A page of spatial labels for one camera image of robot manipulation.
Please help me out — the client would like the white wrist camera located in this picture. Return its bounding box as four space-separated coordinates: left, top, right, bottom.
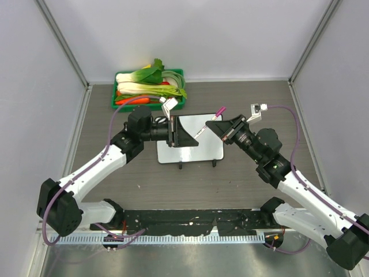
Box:
159 97 178 119
247 103 268 125

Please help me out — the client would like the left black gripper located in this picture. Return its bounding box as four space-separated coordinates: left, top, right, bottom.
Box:
141 116 198 148

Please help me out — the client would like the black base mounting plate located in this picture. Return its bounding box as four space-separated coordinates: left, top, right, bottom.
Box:
89 208 296 237

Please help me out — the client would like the bok choy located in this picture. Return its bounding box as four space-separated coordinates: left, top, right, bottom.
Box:
116 82 187 99
115 58 164 84

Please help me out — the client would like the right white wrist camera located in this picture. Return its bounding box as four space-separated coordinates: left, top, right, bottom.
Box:
247 103 268 125

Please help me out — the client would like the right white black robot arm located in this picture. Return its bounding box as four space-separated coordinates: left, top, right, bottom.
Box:
206 115 368 270

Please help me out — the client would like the white slotted cable duct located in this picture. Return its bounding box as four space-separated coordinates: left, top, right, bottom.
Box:
57 232 265 245

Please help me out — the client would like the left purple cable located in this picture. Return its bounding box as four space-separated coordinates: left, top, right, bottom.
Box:
42 96 162 246

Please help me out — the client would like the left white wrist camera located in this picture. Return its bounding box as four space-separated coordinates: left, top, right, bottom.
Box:
159 97 178 119

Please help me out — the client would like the green long beans bundle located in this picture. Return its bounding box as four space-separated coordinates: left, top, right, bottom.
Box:
161 70 186 89

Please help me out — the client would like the lower bok choy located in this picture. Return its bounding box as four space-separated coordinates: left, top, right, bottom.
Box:
116 82 187 99

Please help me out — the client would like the large orange carrot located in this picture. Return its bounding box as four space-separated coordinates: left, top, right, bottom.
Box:
115 95 150 106

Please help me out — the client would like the pink white marker pen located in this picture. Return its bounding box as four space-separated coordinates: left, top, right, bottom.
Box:
193 106 227 139

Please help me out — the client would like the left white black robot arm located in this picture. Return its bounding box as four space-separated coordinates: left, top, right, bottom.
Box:
36 106 198 237

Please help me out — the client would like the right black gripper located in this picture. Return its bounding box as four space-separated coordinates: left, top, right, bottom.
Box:
206 114 263 163

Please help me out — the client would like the upper bok choy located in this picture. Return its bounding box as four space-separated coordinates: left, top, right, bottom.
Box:
115 58 164 84

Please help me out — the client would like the small whiteboard with black frame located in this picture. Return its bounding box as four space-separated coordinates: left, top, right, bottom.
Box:
156 113 224 167

